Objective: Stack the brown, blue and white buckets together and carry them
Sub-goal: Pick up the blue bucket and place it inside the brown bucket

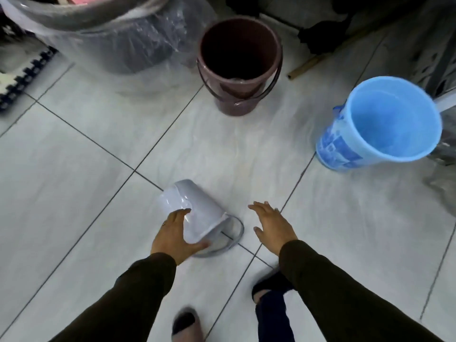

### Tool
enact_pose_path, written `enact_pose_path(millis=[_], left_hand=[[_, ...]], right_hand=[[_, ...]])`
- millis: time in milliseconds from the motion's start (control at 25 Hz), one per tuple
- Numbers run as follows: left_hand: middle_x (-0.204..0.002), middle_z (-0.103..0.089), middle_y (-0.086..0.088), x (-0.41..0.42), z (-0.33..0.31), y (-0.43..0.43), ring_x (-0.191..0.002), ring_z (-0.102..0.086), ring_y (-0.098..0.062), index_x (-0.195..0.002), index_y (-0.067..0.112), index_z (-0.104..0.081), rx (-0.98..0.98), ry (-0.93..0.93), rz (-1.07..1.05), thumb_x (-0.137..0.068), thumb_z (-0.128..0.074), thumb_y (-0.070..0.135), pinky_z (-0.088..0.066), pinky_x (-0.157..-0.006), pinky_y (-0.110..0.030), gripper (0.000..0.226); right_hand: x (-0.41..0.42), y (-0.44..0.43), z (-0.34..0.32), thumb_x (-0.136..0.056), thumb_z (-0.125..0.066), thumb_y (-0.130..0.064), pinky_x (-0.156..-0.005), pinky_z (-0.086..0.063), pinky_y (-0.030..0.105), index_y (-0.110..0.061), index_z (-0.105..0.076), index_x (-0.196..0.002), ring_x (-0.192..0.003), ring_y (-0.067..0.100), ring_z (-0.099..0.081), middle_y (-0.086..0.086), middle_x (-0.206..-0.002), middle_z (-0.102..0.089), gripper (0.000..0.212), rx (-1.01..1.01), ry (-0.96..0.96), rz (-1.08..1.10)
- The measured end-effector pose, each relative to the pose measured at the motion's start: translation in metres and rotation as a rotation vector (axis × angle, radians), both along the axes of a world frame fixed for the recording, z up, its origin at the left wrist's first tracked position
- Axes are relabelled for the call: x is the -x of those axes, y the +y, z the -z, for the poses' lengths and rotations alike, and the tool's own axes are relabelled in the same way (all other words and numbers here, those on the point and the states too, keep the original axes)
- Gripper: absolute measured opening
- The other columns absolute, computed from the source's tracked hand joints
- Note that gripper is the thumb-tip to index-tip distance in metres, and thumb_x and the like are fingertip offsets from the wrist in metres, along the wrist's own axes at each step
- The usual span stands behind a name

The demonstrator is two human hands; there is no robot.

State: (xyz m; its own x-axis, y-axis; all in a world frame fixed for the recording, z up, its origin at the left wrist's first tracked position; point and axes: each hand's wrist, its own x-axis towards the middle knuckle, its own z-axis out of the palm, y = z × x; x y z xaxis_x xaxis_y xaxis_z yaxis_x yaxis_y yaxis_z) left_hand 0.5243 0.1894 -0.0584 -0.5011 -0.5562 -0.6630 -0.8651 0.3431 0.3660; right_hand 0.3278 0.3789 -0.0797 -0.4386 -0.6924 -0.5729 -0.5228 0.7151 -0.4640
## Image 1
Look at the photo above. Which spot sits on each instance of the person's right hand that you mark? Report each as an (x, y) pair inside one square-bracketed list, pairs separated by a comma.
[(276, 227)]

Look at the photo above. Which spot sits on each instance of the person's left hand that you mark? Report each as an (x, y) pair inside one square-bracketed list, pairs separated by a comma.
[(171, 238)]

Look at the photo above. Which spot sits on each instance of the grey plastic bucket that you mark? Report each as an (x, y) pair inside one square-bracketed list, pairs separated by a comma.
[(203, 206)]

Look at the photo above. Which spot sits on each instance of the brown plastic bucket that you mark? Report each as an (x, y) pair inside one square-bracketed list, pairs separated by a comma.
[(235, 99)]

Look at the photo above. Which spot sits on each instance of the blue printed plastic bucket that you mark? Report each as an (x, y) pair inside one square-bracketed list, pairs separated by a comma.
[(388, 121)]

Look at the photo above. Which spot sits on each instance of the person's right forearm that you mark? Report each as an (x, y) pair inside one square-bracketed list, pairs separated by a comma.
[(342, 299)]

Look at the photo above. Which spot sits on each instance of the person's right shoe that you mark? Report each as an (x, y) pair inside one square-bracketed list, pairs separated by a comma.
[(269, 284)]

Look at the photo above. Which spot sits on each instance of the person's shoe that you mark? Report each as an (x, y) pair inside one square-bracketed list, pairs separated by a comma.
[(186, 324), (269, 284)]

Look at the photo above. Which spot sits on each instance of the person's left shoe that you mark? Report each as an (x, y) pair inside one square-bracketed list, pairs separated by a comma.
[(186, 324)]

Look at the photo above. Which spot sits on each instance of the person's dark trouser leg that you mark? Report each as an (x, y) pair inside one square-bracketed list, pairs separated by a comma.
[(272, 320)]

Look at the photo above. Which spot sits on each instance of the wooden stick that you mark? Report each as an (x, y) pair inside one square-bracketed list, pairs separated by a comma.
[(306, 66)]

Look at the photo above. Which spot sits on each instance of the clear plastic wrap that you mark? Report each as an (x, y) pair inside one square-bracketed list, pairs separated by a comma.
[(192, 24)]

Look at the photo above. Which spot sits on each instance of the black and white mat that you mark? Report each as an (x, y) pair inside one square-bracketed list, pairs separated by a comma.
[(21, 74)]

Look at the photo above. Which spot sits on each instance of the grey slotted plastic crate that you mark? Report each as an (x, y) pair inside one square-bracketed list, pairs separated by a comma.
[(434, 67)]

